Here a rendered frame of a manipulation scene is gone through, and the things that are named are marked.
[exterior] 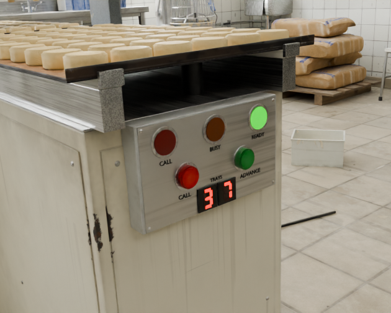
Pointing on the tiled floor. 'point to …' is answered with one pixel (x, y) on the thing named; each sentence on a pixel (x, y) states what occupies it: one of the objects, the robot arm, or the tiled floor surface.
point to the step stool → (386, 65)
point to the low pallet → (328, 95)
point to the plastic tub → (318, 148)
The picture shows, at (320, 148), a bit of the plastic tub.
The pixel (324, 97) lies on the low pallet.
